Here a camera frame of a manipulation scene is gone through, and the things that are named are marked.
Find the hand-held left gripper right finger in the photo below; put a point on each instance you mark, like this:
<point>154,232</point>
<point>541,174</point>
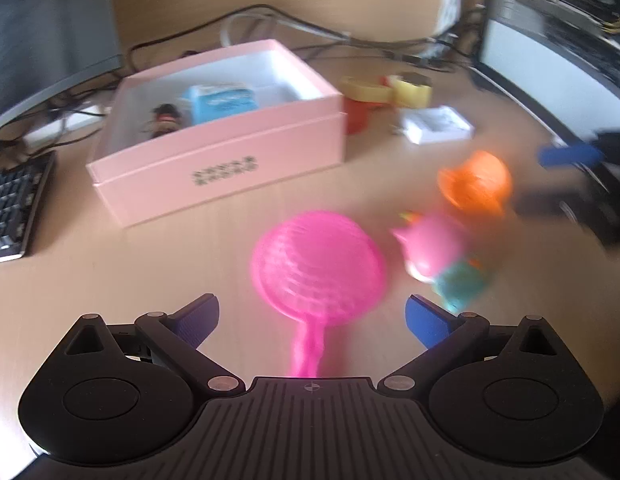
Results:
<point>426,321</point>

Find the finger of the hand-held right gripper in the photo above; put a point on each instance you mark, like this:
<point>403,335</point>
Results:
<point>565,155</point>

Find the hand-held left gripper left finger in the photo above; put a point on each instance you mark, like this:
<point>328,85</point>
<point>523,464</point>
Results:
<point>197,319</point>

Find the teal plastic toy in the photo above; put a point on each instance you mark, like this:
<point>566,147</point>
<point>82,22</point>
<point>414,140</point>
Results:
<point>457,285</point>

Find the pink pig toy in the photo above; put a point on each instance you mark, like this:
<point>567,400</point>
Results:
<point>430,247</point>

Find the orange plastic toy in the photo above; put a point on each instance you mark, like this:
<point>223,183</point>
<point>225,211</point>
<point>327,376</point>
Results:
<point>477,182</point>

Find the pink plastic strainer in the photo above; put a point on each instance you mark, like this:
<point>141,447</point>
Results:
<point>317,265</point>

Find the white packet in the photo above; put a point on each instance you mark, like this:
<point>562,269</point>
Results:
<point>437,126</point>

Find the pink cardboard box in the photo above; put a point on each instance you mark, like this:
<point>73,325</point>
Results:
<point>215,170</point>

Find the wooden desktop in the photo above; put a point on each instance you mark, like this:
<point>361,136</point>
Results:
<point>190,270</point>

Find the black framed monitor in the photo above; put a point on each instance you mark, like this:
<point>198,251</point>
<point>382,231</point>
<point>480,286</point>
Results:
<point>555,35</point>

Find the dark small doll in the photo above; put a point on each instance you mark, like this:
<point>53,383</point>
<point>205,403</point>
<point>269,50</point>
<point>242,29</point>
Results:
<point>162,117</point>

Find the black keyboard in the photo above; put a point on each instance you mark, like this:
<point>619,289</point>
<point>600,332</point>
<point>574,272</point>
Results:
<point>12,210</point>

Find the blue tissue pack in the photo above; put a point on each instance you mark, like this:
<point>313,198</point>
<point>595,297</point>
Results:
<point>222,102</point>

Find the white power strip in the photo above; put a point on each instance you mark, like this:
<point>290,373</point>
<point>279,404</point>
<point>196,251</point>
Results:
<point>70,122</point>

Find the curved black monitor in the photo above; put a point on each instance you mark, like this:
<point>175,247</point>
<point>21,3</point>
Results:
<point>45,30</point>

